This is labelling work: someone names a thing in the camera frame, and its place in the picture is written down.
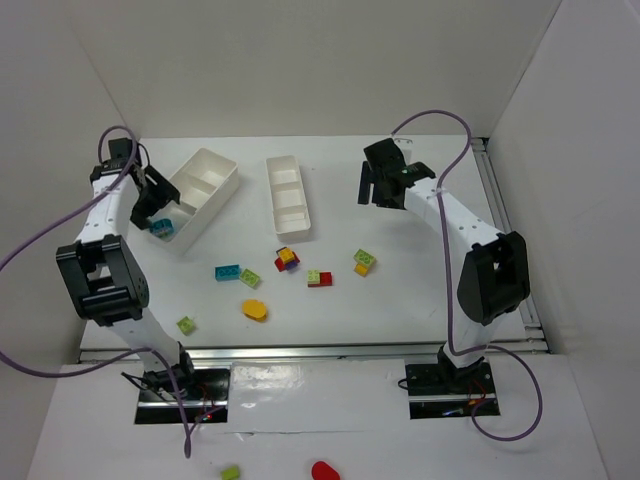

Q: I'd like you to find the lime lego brick front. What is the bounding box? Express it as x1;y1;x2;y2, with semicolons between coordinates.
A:
176;316;197;336

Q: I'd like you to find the lime lego brick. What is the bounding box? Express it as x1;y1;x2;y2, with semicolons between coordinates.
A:
239;268;261;289
176;316;197;336

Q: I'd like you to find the lime lego brick centre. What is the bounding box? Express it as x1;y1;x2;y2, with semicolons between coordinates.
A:
239;268;261;289

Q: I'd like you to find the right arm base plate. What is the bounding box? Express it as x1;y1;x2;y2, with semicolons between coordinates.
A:
397;362;500;420

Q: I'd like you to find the lime and red lego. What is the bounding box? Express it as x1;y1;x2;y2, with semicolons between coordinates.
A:
307;270;333;288

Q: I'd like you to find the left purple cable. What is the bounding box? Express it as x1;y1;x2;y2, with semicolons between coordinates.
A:
0;125;194;459

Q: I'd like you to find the teal arched lego brick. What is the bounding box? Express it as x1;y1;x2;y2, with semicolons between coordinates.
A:
149;218;175;239

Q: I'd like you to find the front aluminium rail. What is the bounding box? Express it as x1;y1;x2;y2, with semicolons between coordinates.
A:
78;339;549;364

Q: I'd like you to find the yellow oval lego piece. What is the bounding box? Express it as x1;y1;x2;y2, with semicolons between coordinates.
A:
242;299;268;322

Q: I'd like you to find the red yellow purple lego stack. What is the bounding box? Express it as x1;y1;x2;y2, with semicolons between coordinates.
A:
274;247;300;272

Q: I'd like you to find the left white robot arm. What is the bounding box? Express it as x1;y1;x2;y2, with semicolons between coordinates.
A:
56;159;196;399

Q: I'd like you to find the teal long lego brick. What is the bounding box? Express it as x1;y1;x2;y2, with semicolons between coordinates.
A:
214;264;242;282

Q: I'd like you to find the white compartment tray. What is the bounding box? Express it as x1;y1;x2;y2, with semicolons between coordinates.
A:
143;148;240;256
265;155;311;242

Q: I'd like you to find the lime lego foreground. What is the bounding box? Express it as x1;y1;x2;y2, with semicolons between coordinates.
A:
220;465;241;480

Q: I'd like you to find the red oval lego foreground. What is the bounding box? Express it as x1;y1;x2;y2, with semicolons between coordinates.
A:
311;461;341;480

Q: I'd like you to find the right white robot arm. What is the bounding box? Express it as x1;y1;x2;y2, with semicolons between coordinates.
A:
358;138;530;390

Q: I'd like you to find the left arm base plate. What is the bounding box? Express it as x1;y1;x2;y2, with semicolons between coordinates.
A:
121;368;231;425

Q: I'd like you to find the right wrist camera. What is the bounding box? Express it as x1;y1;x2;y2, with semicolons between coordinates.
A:
394;138;413;149

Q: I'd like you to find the left white compartment tray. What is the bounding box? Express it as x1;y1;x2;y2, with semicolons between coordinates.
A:
143;148;240;256

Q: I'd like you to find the centre white compartment tray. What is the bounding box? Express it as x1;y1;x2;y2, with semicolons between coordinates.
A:
265;155;311;242

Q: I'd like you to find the lime and yellow lego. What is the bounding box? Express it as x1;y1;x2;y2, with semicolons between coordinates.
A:
353;249;376;277

